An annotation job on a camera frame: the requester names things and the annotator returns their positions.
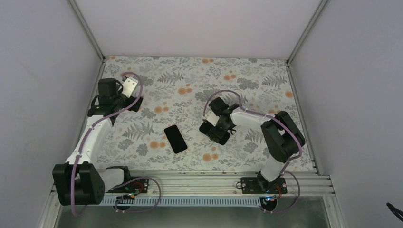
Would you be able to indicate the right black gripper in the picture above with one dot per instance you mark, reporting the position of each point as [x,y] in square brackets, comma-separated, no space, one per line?
[219,134]

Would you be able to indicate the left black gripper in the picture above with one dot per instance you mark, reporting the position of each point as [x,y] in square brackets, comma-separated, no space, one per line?
[136,108]

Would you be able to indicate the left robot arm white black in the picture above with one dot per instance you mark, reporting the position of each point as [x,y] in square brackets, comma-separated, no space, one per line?
[77,180]

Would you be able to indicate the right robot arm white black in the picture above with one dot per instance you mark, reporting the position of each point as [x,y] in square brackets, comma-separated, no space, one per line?
[283,138]

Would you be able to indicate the phone with beige case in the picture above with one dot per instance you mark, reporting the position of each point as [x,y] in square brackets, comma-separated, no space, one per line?
[175,139]

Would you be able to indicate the floral patterned table mat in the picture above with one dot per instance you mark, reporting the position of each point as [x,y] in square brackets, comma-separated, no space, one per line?
[175,90]

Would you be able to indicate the black object at edge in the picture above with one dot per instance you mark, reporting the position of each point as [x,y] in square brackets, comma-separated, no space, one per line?
[398,213]

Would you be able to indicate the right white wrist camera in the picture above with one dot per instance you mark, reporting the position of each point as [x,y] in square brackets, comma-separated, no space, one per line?
[212,118]

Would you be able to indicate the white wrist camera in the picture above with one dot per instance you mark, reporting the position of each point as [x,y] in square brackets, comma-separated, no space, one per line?
[212,118]
[129,85]

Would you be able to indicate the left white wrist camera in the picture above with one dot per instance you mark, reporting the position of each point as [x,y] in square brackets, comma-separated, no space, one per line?
[129,85]

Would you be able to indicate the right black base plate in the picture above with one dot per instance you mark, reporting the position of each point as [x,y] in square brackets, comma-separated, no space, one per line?
[255,185]

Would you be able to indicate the aluminium mounting rail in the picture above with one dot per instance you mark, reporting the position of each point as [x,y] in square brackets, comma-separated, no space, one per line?
[223,183]

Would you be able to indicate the white slotted cable duct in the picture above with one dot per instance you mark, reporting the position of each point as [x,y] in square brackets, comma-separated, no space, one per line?
[171,201]

